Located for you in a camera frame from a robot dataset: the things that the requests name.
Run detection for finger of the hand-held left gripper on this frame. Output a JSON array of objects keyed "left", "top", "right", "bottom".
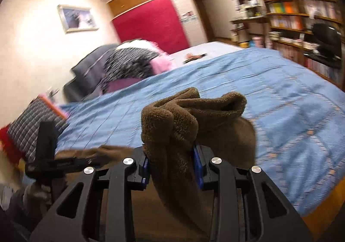
[{"left": 55, "top": 156, "right": 109, "bottom": 172}]

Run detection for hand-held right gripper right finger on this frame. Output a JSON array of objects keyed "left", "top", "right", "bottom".
[{"left": 192, "top": 144, "right": 314, "bottom": 242}]

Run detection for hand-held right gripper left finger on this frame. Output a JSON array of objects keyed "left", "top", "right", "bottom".
[{"left": 29, "top": 146, "right": 150, "bottom": 242}]

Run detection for brown fleece pants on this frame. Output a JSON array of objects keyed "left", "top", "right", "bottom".
[{"left": 55, "top": 87, "right": 256, "bottom": 242}]

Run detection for person's left forearm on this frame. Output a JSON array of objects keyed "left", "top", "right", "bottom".
[{"left": 23, "top": 181, "right": 54, "bottom": 221}]

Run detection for plaid cloth with red trim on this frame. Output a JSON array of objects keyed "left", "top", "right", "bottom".
[{"left": 0, "top": 95, "right": 69, "bottom": 164}]

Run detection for grey puffer jacket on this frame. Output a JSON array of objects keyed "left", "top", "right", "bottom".
[{"left": 63, "top": 44, "right": 122, "bottom": 102}]

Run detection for blue patterned bedspread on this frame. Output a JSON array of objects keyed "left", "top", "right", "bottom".
[{"left": 55, "top": 47, "right": 345, "bottom": 217}]

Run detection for leopard print cloth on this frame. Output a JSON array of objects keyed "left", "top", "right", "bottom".
[{"left": 101, "top": 48, "right": 162, "bottom": 92}]

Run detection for small brown wooden object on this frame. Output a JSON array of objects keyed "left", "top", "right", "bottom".
[{"left": 183, "top": 53, "right": 208, "bottom": 64}]

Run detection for pale bed sheet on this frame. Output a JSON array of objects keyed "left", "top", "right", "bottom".
[{"left": 168, "top": 41, "right": 244, "bottom": 70}]

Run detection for white fluffy cloth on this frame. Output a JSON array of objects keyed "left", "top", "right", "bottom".
[{"left": 116, "top": 39, "right": 153, "bottom": 52}]

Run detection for white wardrobe door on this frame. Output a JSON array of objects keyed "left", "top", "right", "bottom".
[{"left": 170, "top": 0, "right": 209, "bottom": 46}]

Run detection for pink round box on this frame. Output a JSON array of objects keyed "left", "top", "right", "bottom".
[{"left": 252, "top": 36, "right": 266, "bottom": 49}]

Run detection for dark brown door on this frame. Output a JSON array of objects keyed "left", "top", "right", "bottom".
[{"left": 193, "top": 0, "right": 215, "bottom": 43}]

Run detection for dark shelf rack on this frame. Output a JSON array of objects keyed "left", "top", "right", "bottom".
[{"left": 230, "top": 0, "right": 270, "bottom": 49}]

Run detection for wooden bookshelf with books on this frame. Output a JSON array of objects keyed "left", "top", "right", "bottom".
[{"left": 261, "top": 0, "right": 345, "bottom": 88}]

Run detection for black office chair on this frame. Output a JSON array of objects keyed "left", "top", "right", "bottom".
[{"left": 303, "top": 23, "right": 343, "bottom": 69}]

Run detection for framed wall photo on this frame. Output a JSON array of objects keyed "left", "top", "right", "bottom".
[{"left": 57, "top": 4, "right": 99, "bottom": 34}]

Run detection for red upholstered wall panel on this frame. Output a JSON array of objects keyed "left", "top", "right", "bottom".
[{"left": 112, "top": 0, "right": 190, "bottom": 55}]

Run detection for wall calendar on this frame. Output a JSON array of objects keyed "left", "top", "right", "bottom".
[{"left": 180, "top": 12, "right": 197, "bottom": 25}]

